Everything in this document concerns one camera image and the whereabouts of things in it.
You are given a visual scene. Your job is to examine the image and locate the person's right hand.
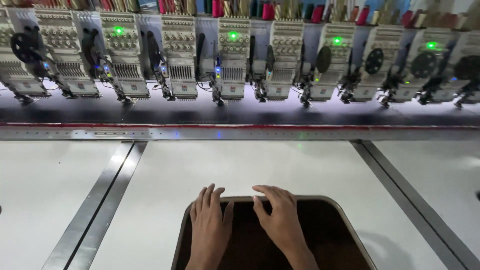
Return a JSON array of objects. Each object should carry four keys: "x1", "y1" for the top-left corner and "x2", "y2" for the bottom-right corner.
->
[{"x1": 252, "y1": 185, "x2": 308, "y2": 255}]

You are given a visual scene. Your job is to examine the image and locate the person's left hand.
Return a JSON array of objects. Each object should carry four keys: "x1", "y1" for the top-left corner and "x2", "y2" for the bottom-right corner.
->
[{"x1": 189, "y1": 183, "x2": 235, "y2": 262}]

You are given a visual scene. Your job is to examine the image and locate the dark stretched fabric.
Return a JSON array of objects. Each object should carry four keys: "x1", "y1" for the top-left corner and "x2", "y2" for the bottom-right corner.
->
[{"x1": 0, "y1": 83, "x2": 480, "y2": 127}]

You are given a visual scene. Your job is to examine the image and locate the row of embroidery machine heads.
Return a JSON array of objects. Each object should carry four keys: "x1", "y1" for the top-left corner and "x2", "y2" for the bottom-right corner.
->
[{"x1": 0, "y1": 7, "x2": 480, "y2": 110}]

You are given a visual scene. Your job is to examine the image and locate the row of coloured thread cones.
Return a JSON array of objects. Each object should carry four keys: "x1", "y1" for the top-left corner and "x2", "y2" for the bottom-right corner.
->
[{"x1": 0, "y1": 0, "x2": 480, "y2": 31}]

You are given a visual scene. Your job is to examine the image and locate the metal frame rail red edge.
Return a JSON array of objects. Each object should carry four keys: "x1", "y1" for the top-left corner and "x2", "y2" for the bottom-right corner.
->
[{"x1": 0, "y1": 122, "x2": 480, "y2": 142}]

